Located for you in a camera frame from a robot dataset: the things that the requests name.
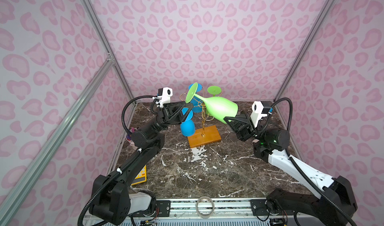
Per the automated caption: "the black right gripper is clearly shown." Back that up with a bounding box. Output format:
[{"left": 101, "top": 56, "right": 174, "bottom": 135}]
[{"left": 225, "top": 113, "right": 270, "bottom": 146}]

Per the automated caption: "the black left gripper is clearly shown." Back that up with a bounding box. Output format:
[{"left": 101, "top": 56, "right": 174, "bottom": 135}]
[{"left": 144, "top": 107, "right": 192, "bottom": 138}]

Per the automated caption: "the blue wine glass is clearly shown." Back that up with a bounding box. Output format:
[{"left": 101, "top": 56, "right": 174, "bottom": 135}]
[
  {"left": 181, "top": 111, "right": 196, "bottom": 137},
  {"left": 186, "top": 83, "right": 203, "bottom": 113}
]

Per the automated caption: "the green wine glass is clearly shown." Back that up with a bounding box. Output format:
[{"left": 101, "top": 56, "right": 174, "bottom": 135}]
[
  {"left": 185, "top": 83, "right": 238, "bottom": 124},
  {"left": 207, "top": 86, "right": 222, "bottom": 96}
]

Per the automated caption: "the gold wire rack wooden base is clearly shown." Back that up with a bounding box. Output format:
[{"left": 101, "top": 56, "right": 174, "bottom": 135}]
[{"left": 187, "top": 101, "right": 222, "bottom": 149}]

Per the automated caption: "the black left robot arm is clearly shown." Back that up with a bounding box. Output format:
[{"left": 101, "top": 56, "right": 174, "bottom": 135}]
[{"left": 77, "top": 101, "right": 193, "bottom": 226}]

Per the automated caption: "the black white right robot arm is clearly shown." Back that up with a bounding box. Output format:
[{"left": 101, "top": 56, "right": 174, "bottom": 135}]
[{"left": 224, "top": 112, "right": 358, "bottom": 226}]

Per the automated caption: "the pink pen holder cup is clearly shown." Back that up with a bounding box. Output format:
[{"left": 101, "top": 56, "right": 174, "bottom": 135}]
[{"left": 126, "top": 128, "right": 135, "bottom": 145}]

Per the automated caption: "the yellow calculator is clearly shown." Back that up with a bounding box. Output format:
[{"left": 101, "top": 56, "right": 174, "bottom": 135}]
[{"left": 131, "top": 166, "right": 147, "bottom": 186}]

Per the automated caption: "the clear tape roll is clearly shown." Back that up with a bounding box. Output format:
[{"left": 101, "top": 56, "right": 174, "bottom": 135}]
[{"left": 195, "top": 196, "right": 215, "bottom": 219}]

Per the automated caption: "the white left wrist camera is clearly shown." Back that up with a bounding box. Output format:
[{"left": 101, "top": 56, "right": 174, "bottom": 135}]
[{"left": 153, "top": 87, "right": 173, "bottom": 108}]

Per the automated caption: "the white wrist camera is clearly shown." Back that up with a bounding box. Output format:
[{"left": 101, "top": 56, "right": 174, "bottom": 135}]
[
  {"left": 153, "top": 87, "right": 173, "bottom": 108},
  {"left": 250, "top": 101, "right": 273, "bottom": 128}
]

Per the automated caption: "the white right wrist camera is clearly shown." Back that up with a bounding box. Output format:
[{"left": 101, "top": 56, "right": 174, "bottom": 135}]
[{"left": 250, "top": 101, "right": 273, "bottom": 128}]

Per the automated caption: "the aluminium front rail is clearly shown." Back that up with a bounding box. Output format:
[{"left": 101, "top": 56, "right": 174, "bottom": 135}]
[{"left": 78, "top": 197, "right": 346, "bottom": 226}]

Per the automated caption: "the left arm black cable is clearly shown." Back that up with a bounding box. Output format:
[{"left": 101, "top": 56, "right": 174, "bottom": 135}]
[{"left": 77, "top": 95, "right": 158, "bottom": 226}]

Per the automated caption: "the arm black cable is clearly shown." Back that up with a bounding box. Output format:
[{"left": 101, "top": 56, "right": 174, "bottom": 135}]
[
  {"left": 77, "top": 95, "right": 158, "bottom": 226},
  {"left": 263, "top": 97, "right": 358, "bottom": 226}
]

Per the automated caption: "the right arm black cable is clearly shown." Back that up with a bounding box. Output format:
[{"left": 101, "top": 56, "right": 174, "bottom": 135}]
[{"left": 263, "top": 97, "right": 358, "bottom": 226}]

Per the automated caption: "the aluminium frame strut left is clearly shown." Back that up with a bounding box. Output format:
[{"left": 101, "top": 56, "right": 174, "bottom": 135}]
[{"left": 1, "top": 59, "right": 115, "bottom": 226}]

